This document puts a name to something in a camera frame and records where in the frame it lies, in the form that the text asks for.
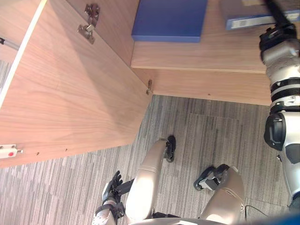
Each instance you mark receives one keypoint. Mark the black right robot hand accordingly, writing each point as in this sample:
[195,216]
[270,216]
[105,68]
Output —
[278,12]

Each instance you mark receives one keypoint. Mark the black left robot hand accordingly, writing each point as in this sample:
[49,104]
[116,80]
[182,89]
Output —
[113,187]

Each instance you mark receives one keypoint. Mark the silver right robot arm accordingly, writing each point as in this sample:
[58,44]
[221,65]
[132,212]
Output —
[281,68]

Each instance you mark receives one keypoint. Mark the blue folder with white label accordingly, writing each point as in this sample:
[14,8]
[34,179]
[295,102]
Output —
[246,15]

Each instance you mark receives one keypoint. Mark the wooden office cabinet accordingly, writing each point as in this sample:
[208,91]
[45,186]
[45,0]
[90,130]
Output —
[199,56]

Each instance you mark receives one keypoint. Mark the wooden cabinet door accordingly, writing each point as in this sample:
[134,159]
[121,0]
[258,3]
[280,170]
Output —
[70,93]

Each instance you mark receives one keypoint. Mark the small silver door hinge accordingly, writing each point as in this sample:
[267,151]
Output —
[149,86]

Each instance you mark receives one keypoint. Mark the plain blue folder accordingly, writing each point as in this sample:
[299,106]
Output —
[168,21]

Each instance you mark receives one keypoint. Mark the large silver door hinge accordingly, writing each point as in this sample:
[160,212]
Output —
[88,30]

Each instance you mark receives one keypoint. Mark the silver left robot leg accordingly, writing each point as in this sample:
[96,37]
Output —
[146,178]

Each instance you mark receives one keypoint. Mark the silver robot leg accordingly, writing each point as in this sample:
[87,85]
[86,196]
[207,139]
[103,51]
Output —
[225,199]
[146,178]

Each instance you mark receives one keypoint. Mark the dark left robot foot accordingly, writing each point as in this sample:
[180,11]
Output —
[171,146]

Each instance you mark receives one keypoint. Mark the dark robot foot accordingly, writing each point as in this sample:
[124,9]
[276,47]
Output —
[207,179]
[171,146]

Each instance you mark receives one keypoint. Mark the silver robot torso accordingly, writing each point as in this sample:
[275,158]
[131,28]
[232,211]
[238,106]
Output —
[178,221]

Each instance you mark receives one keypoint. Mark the dark right robot foot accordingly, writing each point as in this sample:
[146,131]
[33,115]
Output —
[207,179]

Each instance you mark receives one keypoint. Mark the white latch with red dot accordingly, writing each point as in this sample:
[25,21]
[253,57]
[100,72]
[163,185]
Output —
[7,152]

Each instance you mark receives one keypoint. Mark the silver right robot leg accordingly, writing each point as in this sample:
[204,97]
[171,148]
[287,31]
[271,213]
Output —
[225,199]

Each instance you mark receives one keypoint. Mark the silver gas strut rod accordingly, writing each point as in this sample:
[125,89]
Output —
[10,43]

